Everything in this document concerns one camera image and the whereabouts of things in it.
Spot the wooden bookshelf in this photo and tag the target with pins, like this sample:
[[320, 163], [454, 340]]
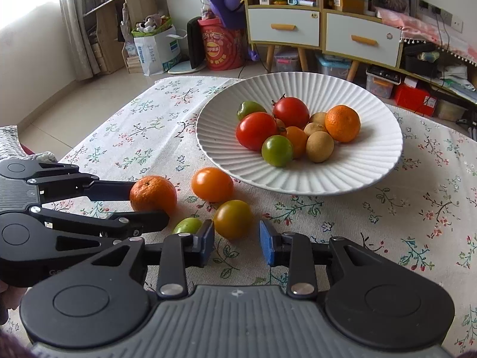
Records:
[[111, 50]]

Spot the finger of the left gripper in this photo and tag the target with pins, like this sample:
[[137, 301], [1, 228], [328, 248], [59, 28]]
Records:
[[106, 190], [115, 225]]

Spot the small orange cherry tomato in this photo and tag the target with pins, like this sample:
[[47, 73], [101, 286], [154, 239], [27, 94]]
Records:
[[298, 139]]

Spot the red tomato with stem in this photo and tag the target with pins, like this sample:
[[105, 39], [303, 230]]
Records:
[[291, 111]]

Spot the wooden drawer cabinet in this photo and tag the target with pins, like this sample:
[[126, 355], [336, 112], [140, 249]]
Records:
[[360, 38]]

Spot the olive brown tomato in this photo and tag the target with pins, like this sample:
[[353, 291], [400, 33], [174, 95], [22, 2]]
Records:
[[233, 220]]

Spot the black flat panel stand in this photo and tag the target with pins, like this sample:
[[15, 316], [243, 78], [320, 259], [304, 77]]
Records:
[[195, 61]]

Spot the pink cloth on cabinet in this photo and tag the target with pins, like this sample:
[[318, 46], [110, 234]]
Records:
[[438, 33]]

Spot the tan longan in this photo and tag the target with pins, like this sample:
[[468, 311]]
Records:
[[319, 147], [318, 118], [313, 127]]

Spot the white paper shopping bag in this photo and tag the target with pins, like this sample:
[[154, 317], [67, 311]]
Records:
[[158, 52]]

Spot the red snack bucket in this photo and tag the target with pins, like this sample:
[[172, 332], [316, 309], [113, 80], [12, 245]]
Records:
[[223, 46]]

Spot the clear plastic storage box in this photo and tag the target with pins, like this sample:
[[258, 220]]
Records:
[[334, 66]]

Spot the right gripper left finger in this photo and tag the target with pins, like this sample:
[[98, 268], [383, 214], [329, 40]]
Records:
[[179, 252]]

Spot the checkered grey cushion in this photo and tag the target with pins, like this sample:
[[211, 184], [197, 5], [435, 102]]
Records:
[[10, 147]]

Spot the floral tablecloth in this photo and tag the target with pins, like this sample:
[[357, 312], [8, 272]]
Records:
[[421, 216]]

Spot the large orange mandarin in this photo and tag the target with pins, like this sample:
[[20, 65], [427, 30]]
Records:
[[153, 193]]

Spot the small orange mandarin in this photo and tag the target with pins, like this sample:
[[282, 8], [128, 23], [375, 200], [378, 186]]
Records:
[[342, 123]]

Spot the white ribbed plate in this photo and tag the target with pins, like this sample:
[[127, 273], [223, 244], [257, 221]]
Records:
[[352, 166]]

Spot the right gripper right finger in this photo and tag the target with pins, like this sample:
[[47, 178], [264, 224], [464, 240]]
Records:
[[294, 251]]

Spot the red cardboard box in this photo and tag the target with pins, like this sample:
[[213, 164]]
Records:
[[415, 99]]

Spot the purple plush toy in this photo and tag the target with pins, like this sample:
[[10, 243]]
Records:
[[230, 12]]

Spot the low wooden tv cabinet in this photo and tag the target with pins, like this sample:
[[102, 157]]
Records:
[[430, 67]]

